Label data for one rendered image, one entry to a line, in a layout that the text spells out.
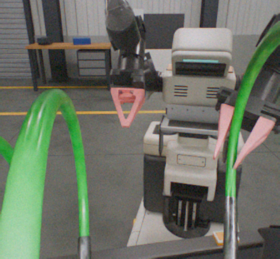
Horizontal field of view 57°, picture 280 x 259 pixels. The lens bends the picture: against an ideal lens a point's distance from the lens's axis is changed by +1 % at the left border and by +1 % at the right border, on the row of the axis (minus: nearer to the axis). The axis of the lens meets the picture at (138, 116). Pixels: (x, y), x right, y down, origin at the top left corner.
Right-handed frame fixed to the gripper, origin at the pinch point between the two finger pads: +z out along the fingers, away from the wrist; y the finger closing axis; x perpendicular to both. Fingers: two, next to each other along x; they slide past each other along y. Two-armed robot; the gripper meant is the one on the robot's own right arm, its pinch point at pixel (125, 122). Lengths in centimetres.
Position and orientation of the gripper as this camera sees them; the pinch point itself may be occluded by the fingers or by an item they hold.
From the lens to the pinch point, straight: 50.5
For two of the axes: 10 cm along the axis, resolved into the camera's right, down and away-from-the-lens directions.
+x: 10.0, 0.3, -0.9
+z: -0.6, 9.1, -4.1
